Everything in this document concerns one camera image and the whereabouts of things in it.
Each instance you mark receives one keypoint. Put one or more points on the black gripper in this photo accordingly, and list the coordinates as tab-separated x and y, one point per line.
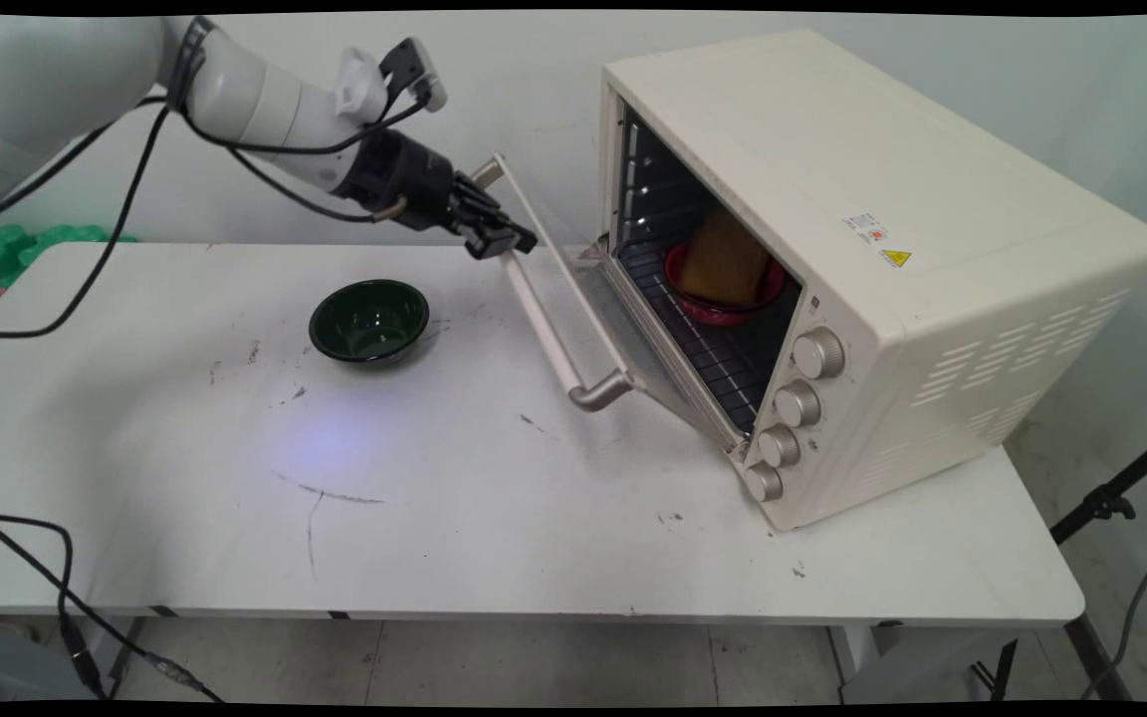
404	184

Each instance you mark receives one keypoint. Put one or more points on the red bowl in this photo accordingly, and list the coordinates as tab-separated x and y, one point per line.
723	312

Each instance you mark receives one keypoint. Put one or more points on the yellow warning sticker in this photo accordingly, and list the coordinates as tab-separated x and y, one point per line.
897	259

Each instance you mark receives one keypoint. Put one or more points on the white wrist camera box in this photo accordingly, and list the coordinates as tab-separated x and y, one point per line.
414	70

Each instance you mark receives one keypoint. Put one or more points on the metal oven rack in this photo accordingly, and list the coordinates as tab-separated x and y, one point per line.
723	368

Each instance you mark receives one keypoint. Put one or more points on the cream toaster oven body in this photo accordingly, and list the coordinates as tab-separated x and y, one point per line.
932	299

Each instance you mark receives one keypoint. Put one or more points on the black table leg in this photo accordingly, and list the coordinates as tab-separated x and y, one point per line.
1096	657

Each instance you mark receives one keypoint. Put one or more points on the brown bread slice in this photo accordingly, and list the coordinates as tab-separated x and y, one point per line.
725	261

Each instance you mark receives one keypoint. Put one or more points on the white label sticker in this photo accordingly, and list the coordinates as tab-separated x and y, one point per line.
867	227

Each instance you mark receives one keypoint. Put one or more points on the silver oven knob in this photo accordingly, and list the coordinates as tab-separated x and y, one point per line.
781	447
799	404
819	354
765	483

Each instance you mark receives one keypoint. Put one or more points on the black tripod stand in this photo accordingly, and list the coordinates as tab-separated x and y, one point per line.
1101	506

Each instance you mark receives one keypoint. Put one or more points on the dark green bowl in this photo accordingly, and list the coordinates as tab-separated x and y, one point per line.
371	321

